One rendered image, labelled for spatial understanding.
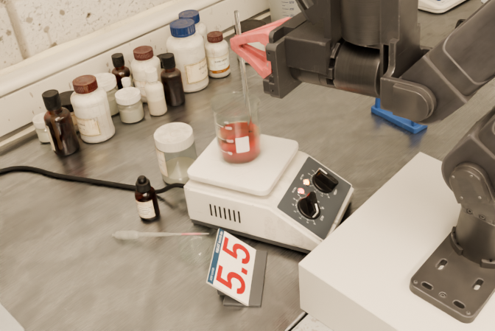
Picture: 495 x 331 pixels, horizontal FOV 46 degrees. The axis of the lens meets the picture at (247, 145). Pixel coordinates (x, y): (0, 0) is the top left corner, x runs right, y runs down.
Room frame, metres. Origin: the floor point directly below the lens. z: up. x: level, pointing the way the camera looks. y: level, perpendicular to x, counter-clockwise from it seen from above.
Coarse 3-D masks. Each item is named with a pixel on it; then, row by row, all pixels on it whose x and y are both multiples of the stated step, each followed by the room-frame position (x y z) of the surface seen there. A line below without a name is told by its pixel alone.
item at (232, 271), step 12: (228, 240) 0.54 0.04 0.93; (228, 252) 0.52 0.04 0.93; (240, 252) 0.53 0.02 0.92; (228, 264) 0.51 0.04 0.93; (240, 264) 0.51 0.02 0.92; (216, 276) 0.48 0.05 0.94; (228, 276) 0.49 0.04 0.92; (240, 276) 0.50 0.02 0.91; (228, 288) 0.47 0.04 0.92; (240, 288) 0.48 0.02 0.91
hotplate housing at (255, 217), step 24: (288, 168) 0.63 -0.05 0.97; (192, 192) 0.61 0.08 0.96; (216, 192) 0.60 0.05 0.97; (240, 192) 0.59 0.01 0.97; (192, 216) 0.61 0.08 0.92; (216, 216) 0.59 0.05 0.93; (240, 216) 0.58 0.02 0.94; (264, 216) 0.56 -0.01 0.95; (288, 216) 0.55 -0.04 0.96; (264, 240) 0.56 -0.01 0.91; (288, 240) 0.54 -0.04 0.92; (312, 240) 0.53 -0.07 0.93
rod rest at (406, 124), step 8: (376, 104) 0.86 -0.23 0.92; (376, 112) 0.85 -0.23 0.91; (384, 112) 0.84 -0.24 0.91; (392, 112) 0.84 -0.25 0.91; (392, 120) 0.82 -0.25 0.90; (400, 120) 0.81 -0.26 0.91; (408, 120) 0.81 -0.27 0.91; (408, 128) 0.79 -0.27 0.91; (416, 128) 0.79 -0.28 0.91; (424, 128) 0.80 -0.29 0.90
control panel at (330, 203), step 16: (304, 176) 0.62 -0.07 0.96; (336, 176) 0.64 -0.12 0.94; (288, 192) 0.59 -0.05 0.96; (304, 192) 0.59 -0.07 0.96; (320, 192) 0.60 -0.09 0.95; (336, 192) 0.61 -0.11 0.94; (288, 208) 0.56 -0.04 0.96; (320, 208) 0.58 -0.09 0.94; (336, 208) 0.58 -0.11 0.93; (304, 224) 0.54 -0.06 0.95; (320, 224) 0.55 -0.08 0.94
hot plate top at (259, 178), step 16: (272, 144) 0.66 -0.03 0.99; (288, 144) 0.66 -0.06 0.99; (208, 160) 0.64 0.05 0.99; (272, 160) 0.63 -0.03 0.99; (288, 160) 0.63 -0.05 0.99; (192, 176) 0.61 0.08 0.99; (208, 176) 0.61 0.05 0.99; (224, 176) 0.60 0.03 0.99; (240, 176) 0.60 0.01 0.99; (256, 176) 0.60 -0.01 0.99; (272, 176) 0.59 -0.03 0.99; (256, 192) 0.57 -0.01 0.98
